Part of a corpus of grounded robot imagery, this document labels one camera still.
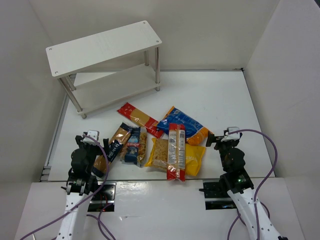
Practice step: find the blue fusilli pasta bag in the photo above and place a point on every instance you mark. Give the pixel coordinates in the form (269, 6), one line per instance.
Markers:
(135, 150)

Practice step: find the blue orange pasta bag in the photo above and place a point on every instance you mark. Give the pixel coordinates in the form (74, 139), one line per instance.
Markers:
(195, 132)

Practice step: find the white two-tier shelf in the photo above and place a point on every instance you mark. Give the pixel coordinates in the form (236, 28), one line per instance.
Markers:
(75, 56)

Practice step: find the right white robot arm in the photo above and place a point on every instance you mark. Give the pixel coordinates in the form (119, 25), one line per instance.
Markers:
(237, 184)

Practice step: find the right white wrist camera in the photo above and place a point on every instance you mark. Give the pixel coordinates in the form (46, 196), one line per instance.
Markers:
(232, 134)

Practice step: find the red long pasta bag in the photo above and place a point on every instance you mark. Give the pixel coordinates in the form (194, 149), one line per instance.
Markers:
(176, 156)

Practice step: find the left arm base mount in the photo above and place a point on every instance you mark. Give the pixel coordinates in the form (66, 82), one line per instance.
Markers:
(104, 200)

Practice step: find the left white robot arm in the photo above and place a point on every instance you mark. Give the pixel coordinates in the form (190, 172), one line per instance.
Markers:
(81, 185)

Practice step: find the red spaghetti bag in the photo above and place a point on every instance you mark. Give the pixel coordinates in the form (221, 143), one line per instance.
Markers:
(141, 119)

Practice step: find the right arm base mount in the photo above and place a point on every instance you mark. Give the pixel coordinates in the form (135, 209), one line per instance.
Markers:
(215, 197)

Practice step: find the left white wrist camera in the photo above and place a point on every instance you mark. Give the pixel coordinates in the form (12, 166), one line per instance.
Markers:
(91, 137)

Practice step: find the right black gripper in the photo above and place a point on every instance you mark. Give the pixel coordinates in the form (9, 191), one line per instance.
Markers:
(216, 139)

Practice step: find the yellow macaroni bag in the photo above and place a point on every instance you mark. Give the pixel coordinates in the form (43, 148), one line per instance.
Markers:
(159, 156)

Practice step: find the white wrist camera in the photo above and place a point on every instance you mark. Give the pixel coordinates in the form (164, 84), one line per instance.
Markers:
(91, 137)
(232, 134)

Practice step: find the dark blue spaghetti box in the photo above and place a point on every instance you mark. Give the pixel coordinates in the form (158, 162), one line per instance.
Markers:
(115, 145)

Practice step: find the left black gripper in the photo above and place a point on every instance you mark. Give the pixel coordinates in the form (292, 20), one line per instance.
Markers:
(100, 149)

